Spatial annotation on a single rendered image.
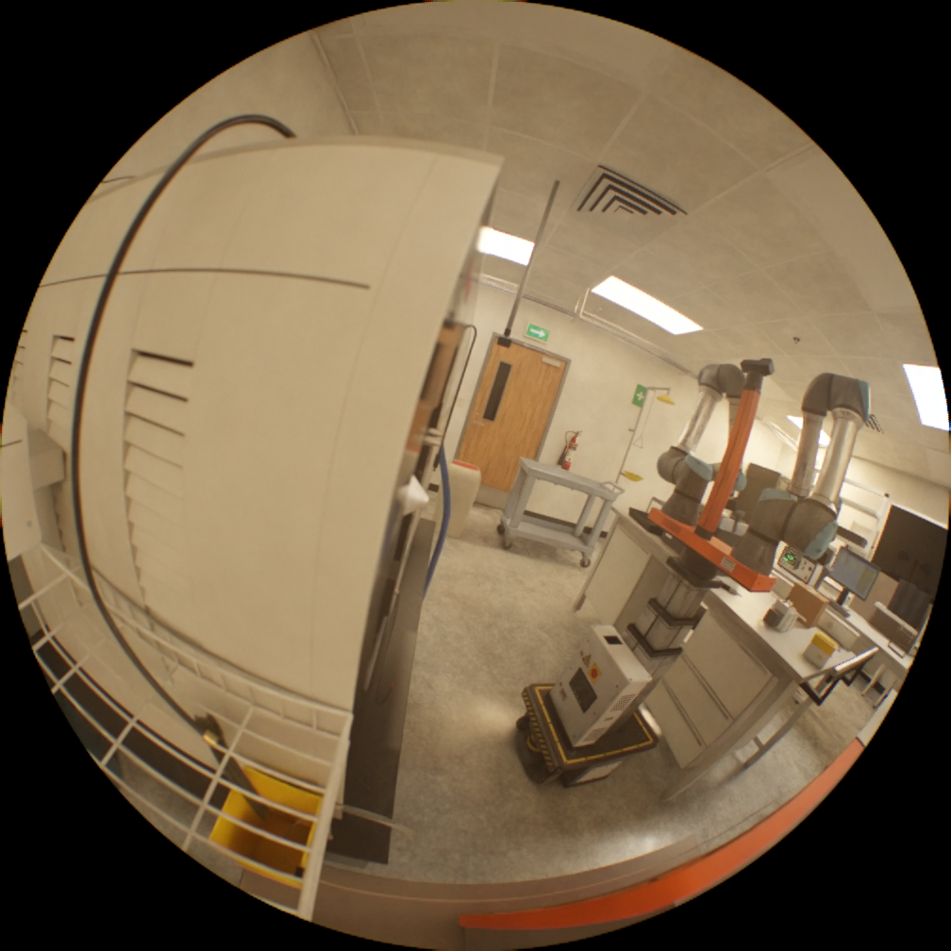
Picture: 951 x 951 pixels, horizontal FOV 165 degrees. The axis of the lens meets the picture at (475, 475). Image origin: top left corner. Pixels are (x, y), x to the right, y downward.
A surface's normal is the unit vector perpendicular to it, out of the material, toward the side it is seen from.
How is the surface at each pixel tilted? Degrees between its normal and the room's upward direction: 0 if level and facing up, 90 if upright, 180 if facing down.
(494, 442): 90
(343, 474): 90
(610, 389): 90
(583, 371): 90
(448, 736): 0
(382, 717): 0
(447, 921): 0
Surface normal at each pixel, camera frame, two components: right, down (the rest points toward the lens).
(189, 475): 0.04, 0.25
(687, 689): -0.95, -0.28
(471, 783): 0.29, -0.93
